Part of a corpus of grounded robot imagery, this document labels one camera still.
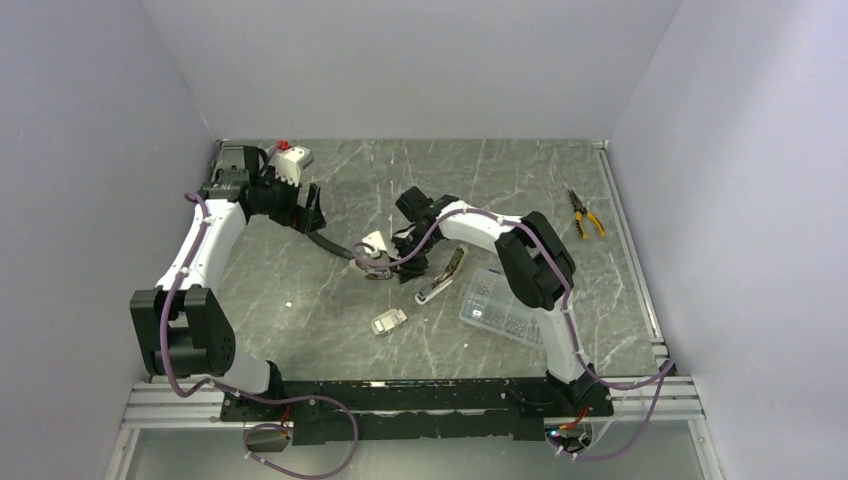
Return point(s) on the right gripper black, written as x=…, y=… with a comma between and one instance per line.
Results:
x=409, y=269

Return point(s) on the aluminium frame rail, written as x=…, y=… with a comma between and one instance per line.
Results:
x=658, y=344
x=155, y=405

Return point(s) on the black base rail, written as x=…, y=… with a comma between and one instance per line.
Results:
x=345, y=425

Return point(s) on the aluminium frame rail right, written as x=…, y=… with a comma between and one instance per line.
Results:
x=658, y=344

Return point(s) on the brown stapler base part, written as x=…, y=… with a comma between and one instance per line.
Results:
x=371, y=273

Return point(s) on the orange handled pliers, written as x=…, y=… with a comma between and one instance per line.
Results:
x=581, y=212

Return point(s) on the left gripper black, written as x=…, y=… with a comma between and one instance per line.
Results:
x=297, y=215

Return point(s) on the clear plastic screw organizer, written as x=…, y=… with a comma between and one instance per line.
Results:
x=490, y=304

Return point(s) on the white staple box tray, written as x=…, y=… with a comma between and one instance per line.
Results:
x=388, y=321

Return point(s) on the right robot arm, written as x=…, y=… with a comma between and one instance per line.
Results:
x=538, y=268

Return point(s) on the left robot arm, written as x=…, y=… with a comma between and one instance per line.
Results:
x=181, y=328

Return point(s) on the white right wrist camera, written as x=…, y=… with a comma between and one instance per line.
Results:
x=374, y=245

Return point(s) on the aluminium frame rail front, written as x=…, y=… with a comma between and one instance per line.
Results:
x=155, y=405

